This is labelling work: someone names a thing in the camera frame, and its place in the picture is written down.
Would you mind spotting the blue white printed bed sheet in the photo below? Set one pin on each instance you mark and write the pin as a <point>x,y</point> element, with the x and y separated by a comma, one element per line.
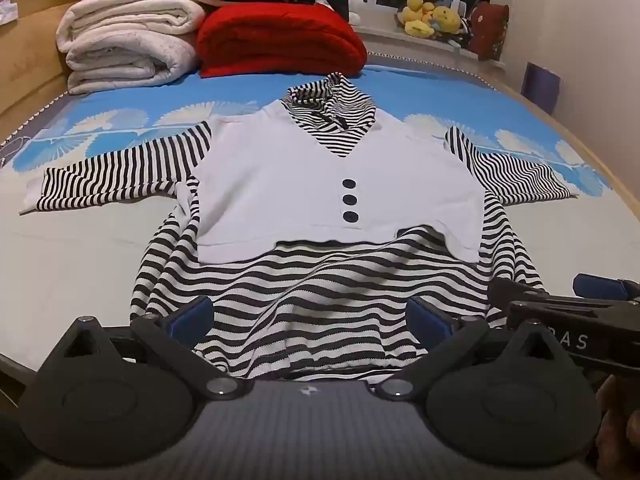
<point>75,245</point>

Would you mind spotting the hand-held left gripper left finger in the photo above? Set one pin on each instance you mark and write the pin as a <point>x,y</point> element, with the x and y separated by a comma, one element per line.
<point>192,319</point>

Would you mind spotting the person's right hand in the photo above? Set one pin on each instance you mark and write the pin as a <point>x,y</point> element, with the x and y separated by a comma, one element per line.
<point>622,425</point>

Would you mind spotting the red folded blanket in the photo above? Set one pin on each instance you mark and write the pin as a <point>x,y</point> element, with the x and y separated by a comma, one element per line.
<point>280,40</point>

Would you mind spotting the purple box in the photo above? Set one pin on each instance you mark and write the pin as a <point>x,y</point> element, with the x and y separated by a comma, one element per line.
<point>541,87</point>

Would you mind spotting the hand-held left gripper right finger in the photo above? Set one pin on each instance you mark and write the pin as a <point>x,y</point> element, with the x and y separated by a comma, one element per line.
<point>425,319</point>

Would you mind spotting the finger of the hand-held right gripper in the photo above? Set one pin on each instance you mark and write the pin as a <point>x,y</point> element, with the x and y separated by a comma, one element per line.
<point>520,292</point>
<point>602,286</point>

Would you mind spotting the striped and white hooded top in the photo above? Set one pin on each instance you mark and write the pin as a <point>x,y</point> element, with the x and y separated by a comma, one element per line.
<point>320,185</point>

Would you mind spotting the white folded quilt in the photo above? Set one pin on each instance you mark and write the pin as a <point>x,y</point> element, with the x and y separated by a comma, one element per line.
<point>130,65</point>
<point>130,17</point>

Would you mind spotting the yellow plush toy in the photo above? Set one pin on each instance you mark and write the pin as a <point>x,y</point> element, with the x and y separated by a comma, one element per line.
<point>447,19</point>
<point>416,15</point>

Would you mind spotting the white window sill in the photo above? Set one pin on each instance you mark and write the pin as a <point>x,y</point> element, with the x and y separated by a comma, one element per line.
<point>425,45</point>

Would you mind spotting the wooden bed frame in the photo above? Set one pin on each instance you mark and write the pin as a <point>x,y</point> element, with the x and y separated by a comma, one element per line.
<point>30,55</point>

